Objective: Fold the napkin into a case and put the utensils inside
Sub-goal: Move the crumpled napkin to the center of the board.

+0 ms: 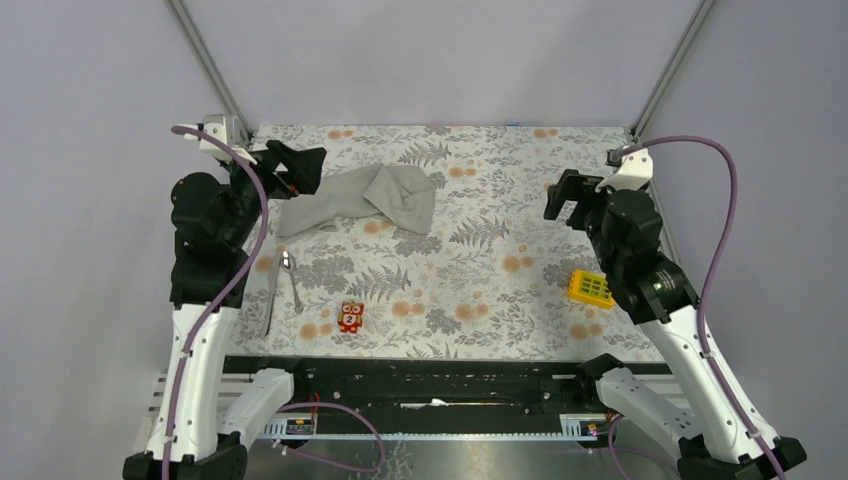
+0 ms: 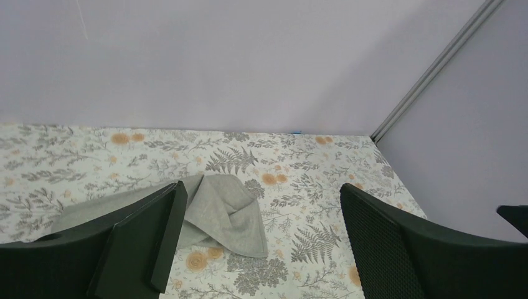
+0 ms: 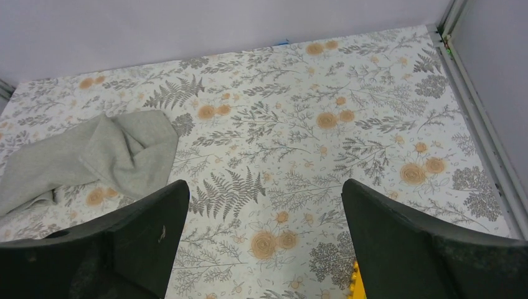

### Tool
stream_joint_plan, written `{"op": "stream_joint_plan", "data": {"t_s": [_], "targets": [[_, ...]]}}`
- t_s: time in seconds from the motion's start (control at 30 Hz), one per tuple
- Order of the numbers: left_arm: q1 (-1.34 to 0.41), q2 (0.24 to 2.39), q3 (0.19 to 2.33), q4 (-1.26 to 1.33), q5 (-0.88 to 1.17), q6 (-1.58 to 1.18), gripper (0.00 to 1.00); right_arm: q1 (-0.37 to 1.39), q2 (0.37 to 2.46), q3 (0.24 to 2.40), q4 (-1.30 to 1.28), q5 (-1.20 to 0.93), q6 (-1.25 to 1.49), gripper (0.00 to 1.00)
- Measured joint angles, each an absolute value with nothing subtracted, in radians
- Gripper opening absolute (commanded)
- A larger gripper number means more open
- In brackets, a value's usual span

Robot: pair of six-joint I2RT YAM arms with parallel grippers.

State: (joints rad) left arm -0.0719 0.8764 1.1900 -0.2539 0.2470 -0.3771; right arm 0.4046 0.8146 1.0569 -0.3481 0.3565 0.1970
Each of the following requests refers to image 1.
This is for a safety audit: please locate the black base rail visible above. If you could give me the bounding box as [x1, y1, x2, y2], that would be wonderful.
[223, 356, 608, 437]

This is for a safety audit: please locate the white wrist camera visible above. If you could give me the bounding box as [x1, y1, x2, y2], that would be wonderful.
[595, 148, 654, 193]
[196, 114, 257, 167]

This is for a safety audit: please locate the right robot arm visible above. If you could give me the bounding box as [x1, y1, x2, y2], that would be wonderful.
[544, 169, 808, 479]

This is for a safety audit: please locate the yellow green toy window block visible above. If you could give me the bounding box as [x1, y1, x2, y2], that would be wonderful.
[566, 270, 615, 310]

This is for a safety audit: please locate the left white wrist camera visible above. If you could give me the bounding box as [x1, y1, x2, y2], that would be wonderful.
[196, 114, 257, 167]

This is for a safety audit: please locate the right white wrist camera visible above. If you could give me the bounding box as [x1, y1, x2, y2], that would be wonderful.
[595, 148, 654, 193]

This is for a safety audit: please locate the floral patterned tablecloth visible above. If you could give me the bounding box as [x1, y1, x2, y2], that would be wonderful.
[228, 125, 660, 362]

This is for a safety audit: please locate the silver spoon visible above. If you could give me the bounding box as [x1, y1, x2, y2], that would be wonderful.
[281, 250, 304, 315]

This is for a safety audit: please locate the grey cloth napkin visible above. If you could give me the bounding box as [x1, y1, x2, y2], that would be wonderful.
[276, 164, 436, 237]

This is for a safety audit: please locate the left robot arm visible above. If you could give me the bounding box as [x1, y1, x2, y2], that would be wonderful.
[122, 140, 327, 479]

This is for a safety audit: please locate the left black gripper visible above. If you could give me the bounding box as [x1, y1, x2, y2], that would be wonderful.
[222, 138, 327, 245]

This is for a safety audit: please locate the red owl toy block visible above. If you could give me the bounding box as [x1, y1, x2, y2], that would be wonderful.
[337, 301, 365, 334]

